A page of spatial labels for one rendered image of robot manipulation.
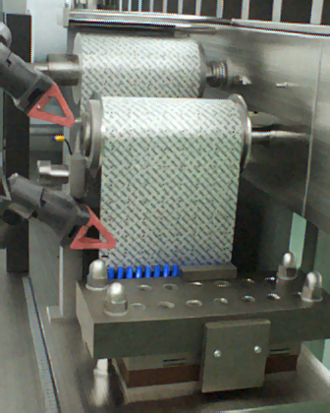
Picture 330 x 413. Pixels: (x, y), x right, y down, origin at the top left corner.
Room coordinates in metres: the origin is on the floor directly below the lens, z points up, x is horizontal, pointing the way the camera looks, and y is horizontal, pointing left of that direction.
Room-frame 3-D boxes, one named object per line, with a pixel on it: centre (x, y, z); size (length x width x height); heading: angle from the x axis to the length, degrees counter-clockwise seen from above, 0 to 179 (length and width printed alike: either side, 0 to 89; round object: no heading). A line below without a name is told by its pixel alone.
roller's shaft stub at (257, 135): (1.22, -0.15, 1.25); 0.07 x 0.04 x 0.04; 107
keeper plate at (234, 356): (0.93, -0.12, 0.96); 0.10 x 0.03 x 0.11; 107
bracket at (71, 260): (1.16, 0.18, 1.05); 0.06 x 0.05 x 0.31; 107
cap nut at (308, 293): (1.02, -0.24, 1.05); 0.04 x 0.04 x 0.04
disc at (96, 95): (1.14, 0.13, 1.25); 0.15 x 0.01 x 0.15; 17
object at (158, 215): (1.12, -0.01, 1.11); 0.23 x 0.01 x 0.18; 107
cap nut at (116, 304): (0.92, 0.07, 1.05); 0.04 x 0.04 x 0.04
